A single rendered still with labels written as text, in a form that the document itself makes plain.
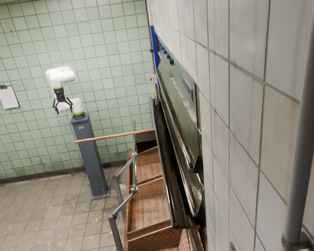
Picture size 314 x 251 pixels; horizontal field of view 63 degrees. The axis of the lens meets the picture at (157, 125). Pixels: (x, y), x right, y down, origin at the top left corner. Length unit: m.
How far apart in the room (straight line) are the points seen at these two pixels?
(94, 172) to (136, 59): 1.63
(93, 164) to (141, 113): 1.04
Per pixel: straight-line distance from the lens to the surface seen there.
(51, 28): 3.72
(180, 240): 2.22
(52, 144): 4.28
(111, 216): 2.08
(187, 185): 1.41
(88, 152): 3.40
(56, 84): 2.61
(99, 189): 3.74
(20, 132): 4.34
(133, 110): 3.84
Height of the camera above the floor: 2.37
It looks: 26 degrees down
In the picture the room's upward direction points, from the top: 8 degrees counter-clockwise
